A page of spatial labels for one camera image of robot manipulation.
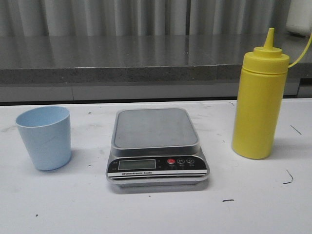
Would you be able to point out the yellow squeeze bottle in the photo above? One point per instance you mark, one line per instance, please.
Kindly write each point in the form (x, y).
(262, 82)

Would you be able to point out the light blue plastic cup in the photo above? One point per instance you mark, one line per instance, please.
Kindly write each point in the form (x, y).
(46, 134)

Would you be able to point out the silver electronic kitchen scale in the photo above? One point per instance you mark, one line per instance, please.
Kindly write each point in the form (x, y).
(152, 147)

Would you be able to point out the grey stone counter ledge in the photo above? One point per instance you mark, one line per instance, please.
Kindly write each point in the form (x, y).
(123, 59)

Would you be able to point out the white pleated curtain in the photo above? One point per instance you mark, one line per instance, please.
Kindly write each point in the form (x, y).
(140, 17)

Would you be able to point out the white container on counter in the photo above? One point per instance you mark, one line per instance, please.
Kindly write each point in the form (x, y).
(299, 20)

